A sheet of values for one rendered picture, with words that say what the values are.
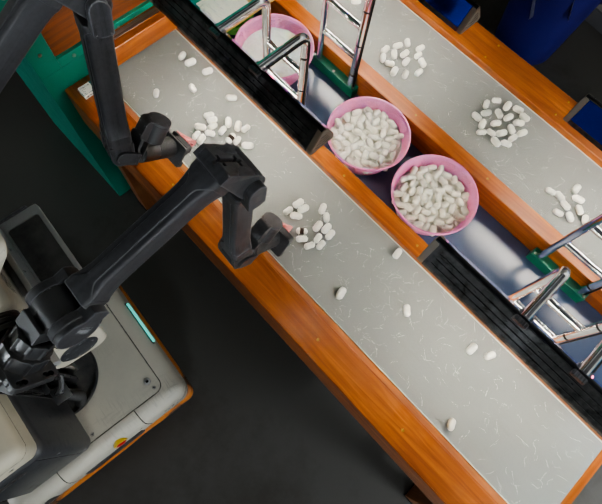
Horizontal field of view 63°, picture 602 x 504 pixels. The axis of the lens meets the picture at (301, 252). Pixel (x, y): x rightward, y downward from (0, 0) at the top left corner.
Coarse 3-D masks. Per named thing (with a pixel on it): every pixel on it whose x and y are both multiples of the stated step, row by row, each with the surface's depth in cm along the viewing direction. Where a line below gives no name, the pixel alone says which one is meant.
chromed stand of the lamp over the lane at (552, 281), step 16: (560, 272) 103; (528, 288) 119; (544, 288) 102; (528, 304) 101; (544, 304) 101; (528, 320) 99; (576, 320) 115; (560, 336) 123; (576, 336) 117; (592, 336) 114; (592, 352) 98; (592, 368) 97
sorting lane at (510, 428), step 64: (128, 64) 159; (192, 128) 153; (256, 128) 154; (320, 192) 148; (320, 256) 141; (384, 256) 142; (384, 320) 136; (448, 320) 137; (448, 384) 132; (512, 384) 132; (512, 448) 127; (576, 448) 128
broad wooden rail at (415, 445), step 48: (192, 240) 157; (240, 288) 145; (288, 288) 135; (288, 336) 135; (336, 336) 132; (336, 384) 128; (384, 384) 128; (384, 432) 124; (432, 432) 126; (432, 480) 121; (480, 480) 123
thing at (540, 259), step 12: (600, 216) 119; (576, 228) 130; (588, 228) 125; (600, 228) 124; (564, 240) 134; (540, 252) 146; (552, 252) 142; (576, 252) 134; (540, 264) 148; (552, 264) 147; (588, 264) 134; (600, 276) 133; (564, 288) 147; (576, 288) 145; (588, 288) 139; (600, 288) 137; (576, 300) 147
